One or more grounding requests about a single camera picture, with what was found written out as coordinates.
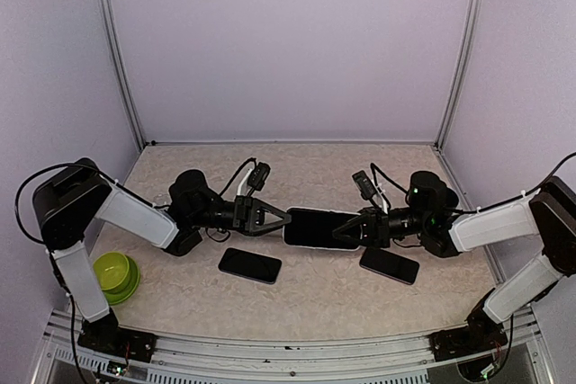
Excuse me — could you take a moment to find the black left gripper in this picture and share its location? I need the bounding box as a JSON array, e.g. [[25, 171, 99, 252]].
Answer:
[[191, 195, 293, 237]]

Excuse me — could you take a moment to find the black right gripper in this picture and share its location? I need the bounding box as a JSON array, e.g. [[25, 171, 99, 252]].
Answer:
[[331, 206, 429, 249]]

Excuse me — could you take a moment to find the left aluminium frame post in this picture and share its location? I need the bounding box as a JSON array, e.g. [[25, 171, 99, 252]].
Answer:
[[98, 0, 147, 152]]

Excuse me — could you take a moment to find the dark green mug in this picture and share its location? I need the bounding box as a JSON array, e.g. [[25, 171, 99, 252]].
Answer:
[[445, 189, 460, 209]]

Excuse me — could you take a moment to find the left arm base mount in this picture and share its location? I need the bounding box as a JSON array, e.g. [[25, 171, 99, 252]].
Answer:
[[77, 321, 158, 363]]

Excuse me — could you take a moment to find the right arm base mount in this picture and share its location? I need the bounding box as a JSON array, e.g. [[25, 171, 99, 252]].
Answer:
[[428, 317, 509, 362]]

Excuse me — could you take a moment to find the black smartphone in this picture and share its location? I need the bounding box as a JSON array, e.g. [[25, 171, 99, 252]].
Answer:
[[283, 207, 364, 250]]

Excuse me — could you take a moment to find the aluminium front rail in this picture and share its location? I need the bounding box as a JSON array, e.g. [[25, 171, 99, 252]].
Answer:
[[27, 308, 557, 383]]

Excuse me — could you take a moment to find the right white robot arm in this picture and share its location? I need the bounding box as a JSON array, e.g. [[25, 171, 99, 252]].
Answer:
[[333, 171, 575, 352]]

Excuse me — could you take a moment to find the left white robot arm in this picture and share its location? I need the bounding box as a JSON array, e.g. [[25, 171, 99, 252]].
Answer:
[[32, 158, 292, 353]]

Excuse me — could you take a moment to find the right aluminium frame post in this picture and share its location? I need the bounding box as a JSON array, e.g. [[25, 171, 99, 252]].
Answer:
[[435, 0, 482, 153]]

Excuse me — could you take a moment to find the black phone centre table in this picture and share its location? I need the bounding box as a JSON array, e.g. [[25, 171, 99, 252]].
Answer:
[[218, 247, 283, 284]]

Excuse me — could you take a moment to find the aluminium frame post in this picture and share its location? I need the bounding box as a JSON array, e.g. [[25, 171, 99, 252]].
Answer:
[[98, 0, 147, 152], [435, 0, 482, 153]]

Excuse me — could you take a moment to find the dark red phone right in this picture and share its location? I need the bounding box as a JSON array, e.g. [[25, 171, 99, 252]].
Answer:
[[359, 248, 420, 285]]

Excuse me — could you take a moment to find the green plastic bowl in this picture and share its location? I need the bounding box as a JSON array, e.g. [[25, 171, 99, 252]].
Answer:
[[93, 252, 140, 306]]

